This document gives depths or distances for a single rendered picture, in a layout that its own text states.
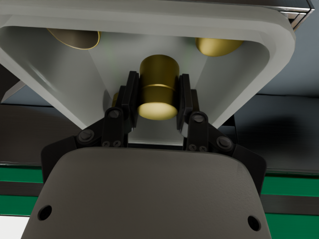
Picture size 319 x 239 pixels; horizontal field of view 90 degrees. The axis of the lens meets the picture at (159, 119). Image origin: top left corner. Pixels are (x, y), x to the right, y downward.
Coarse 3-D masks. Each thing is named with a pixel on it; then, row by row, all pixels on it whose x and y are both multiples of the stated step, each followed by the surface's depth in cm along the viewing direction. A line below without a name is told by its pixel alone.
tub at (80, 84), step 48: (0, 0) 7; (48, 0) 7; (96, 0) 7; (144, 0) 7; (0, 48) 9; (48, 48) 12; (96, 48) 18; (144, 48) 17; (192, 48) 17; (240, 48) 12; (288, 48) 8; (48, 96) 14; (96, 96) 22; (240, 96) 12
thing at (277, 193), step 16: (272, 176) 24; (272, 192) 23; (288, 192) 23; (304, 192) 23; (272, 208) 22; (288, 208) 22; (304, 208) 22; (272, 224) 21; (288, 224) 21; (304, 224) 21
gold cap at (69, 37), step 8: (56, 32) 11; (64, 32) 12; (72, 32) 12; (80, 32) 12; (88, 32) 13; (96, 32) 12; (64, 40) 12; (72, 40) 12; (80, 40) 12; (88, 40) 12; (96, 40) 12; (80, 48) 12; (88, 48) 12
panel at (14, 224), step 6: (0, 216) 42; (6, 216) 42; (0, 222) 42; (6, 222) 42; (12, 222) 42; (18, 222) 42; (24, 222) 42; (0, 228) 41; (6, 228) 41; (12, 228) 41; (18, 228) 41; (24, 228) 41; (0, 234) 41; (6, 234) 41; (12, 234) 41; (18, 234) 41
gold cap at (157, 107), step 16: (144, 64) 13; (160, 64) 12; (176, 64) 13; (144, 80) 12; (160, 80) 12; (176, 80) 13; (144, 96) 12; (160, 96) 11; (176, 96) 12; (144, 112) 13; (160, 112) 13; (176, 112) 13
